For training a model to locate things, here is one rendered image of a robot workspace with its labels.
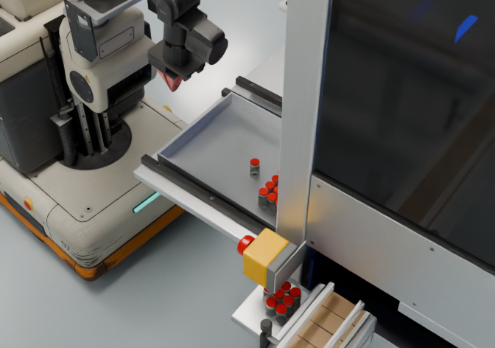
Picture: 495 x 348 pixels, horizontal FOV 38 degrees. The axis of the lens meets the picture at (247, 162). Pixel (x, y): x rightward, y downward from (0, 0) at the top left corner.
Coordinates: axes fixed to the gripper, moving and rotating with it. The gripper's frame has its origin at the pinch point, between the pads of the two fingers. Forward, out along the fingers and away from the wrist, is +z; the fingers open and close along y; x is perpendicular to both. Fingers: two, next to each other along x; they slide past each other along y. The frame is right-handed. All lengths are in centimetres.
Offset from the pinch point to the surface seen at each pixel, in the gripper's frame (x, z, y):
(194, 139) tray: 5.3, 19.7, 2.7
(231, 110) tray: 18.2, 19.5, 3.5
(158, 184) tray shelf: -9.8, 19.7, 5.3
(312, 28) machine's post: -12, -46, 33
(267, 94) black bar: 26.6, 17.0, 7.7
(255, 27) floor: 143, 120, -67
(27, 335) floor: -31, 114, -27
